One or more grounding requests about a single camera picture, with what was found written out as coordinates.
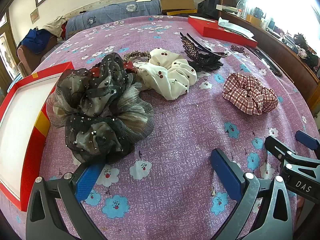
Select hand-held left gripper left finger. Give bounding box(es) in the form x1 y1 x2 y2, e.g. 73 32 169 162
26 162 106 240

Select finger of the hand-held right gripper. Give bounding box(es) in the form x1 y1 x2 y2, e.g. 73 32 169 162
264 135 320 203
295 130 320 152

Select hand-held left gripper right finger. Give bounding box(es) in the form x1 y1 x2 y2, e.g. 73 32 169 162
210 149 295 240

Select red plaid scrunchie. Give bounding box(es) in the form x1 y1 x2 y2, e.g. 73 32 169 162
222 72 279 116

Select black organza beaded scrunchie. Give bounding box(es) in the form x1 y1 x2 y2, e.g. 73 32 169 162
46 52 155 164

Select red shallow box tray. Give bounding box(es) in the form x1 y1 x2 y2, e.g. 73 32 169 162
0 61 74 212

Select white cherry print scrunchie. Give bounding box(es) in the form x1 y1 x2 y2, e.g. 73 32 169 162
133 47 197 101

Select long black hair clip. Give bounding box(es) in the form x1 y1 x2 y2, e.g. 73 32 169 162
179 32 228 57

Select red polka dot scrunchie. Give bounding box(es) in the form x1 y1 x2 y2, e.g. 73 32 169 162
90 60 138 77

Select leopard print hair tie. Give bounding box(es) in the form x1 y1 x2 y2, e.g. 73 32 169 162
123 50 151 62

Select purple floral bedsheet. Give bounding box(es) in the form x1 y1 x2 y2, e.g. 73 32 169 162
0 15 316 240

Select wooden headboard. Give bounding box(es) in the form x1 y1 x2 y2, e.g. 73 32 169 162
220 11 320 112

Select long dark headband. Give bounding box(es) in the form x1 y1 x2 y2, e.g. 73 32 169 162
249 47 283 77

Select small rhinestone brooch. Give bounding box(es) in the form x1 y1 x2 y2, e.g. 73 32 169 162
231 44 250 57

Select black leaf hair clip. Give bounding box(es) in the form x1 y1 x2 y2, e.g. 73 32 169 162
188 54 224 73

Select red box lid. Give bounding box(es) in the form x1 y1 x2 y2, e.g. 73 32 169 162
187 15 258 48

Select white papers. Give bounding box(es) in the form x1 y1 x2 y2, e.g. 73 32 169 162
217 17 255 39

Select brown armchair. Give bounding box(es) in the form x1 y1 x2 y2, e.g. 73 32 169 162
17 29 61 78

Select glass jug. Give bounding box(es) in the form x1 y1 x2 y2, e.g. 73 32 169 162
236 0 247 16

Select blue clothing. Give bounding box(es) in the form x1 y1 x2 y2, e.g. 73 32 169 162
21 28 52 54

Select black bag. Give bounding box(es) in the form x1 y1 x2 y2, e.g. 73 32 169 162
197 0 222 19

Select beige clothing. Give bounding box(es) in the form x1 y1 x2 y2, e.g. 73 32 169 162
43 15 68 39

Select yellow flat box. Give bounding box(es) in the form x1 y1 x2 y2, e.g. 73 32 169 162
166 9 198 16

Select blue rolled quilt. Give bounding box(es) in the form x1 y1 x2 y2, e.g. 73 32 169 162
65 0 162 40

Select brown cardboard box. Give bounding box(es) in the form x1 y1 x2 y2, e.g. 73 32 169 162
159 0 195 13

